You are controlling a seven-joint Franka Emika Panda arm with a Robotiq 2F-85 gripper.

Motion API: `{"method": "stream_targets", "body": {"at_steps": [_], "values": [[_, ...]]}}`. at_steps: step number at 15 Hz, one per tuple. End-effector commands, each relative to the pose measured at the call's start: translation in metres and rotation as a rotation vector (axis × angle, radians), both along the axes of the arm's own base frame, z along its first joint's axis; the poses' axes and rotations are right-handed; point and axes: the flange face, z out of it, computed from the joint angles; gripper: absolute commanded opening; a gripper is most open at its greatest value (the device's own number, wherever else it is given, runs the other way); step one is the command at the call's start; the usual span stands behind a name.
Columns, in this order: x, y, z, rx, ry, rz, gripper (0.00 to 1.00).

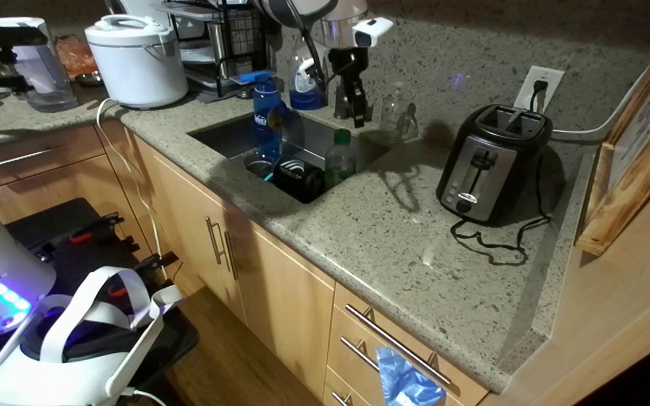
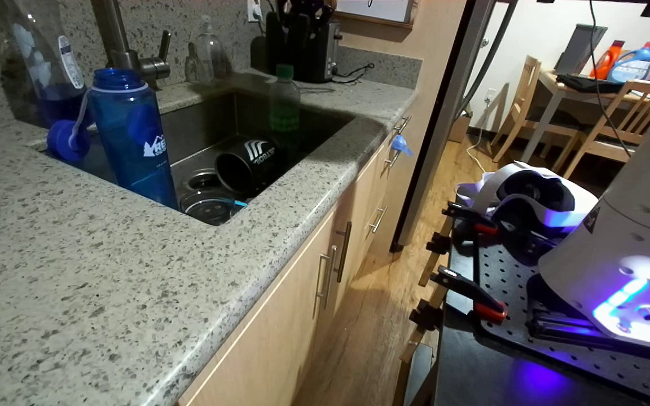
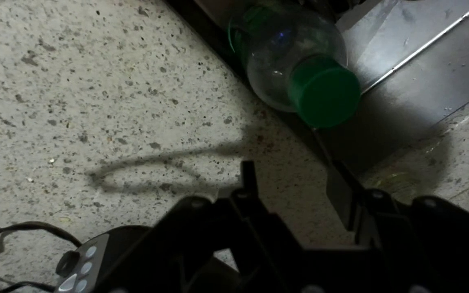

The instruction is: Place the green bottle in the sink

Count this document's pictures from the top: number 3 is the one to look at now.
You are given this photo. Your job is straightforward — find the stainless steel sink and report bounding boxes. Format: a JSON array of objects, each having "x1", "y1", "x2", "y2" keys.
[{"x1": 162, "y1": 0, "x2": 469, "y2": 181}]

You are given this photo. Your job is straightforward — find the black and silver toaster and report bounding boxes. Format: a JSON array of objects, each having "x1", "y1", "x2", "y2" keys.
[{"x1": 53, "y1": 225, "x2": 159, "y2": 293}]

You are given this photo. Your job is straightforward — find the green plastic bottle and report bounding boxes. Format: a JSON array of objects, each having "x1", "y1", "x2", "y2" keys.
[{"x1": 224, "y1": 0, "x2": 362, "y2": 130}]

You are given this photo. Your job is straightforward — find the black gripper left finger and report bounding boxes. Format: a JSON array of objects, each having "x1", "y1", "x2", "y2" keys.
[{"x1": 159, "y1": 160, "x2": 307, "y2": 293}]

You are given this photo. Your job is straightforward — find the black toaster power cord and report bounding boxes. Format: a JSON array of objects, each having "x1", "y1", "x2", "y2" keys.
[{"x1": 0, "y1": 218, "x2": 84, "y2": 290}]

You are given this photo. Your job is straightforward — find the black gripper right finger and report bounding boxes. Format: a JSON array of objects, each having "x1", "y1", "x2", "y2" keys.
[{"x1": 325, "y1": 161, "x2": 469, "y2": 293}]

